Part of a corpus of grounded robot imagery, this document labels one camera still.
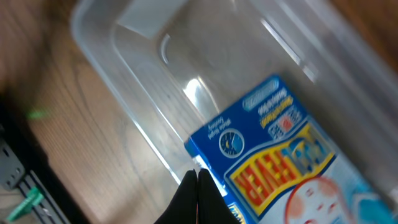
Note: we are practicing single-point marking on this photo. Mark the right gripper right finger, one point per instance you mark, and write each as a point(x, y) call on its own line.
point(212, 208)

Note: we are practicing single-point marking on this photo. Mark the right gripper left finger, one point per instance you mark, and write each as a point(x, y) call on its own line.
point(182, 209)

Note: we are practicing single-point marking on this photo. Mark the blue Kool Fever box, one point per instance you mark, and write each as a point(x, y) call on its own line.
point(275, 164)

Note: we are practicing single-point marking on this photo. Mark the clear plastic container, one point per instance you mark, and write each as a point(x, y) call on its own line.
point(176, 65)

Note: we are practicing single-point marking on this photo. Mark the black mounting rail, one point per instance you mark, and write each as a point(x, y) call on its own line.
point(25, 169)

